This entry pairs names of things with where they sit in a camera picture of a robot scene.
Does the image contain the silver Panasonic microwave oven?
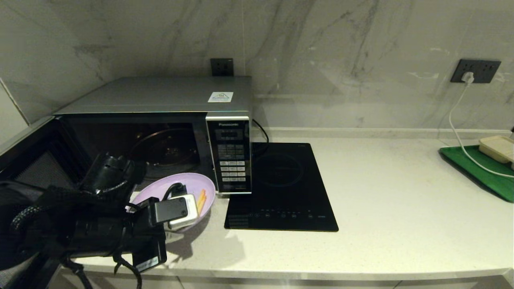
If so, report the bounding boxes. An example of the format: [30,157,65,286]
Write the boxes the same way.
[54,76,254,196]

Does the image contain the wide black wall socket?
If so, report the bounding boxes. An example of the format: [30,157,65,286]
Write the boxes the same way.
[451,59,502,84]

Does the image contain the beige lidded container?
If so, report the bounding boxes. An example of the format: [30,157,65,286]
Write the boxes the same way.
[479,135,514,164]

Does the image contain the green tray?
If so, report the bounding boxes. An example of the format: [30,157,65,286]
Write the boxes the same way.
[439,144,514,202]

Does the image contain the black induction cooktop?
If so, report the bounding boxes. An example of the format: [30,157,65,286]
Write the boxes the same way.
[224,142,339,232]

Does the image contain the small black wall socket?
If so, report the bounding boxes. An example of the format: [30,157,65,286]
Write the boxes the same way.
[210,58,234,77]

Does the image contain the beige cabinet door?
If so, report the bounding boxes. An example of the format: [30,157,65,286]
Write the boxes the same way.
[60,270,179,289]
[396,276,514,289]
[179,277,396,289]

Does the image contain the black power cord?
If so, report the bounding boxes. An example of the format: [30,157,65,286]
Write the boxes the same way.
[252,120,270,155]

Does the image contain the black glass microwave door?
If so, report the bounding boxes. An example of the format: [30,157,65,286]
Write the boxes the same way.
[0,116,95,289]

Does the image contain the white power cable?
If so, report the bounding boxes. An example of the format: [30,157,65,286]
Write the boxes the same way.
[449,80,514,178]

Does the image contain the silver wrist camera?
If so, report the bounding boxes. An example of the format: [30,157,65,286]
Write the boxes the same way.
[149,194,199,231]

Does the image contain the glass microwave turntable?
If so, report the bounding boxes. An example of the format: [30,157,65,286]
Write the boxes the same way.
[128,128,200,179]

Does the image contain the purple plate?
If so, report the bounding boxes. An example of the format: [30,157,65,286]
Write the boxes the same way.
[132,173,216,234]

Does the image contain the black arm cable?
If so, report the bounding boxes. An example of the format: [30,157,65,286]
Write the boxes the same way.
[10,183,187,289]

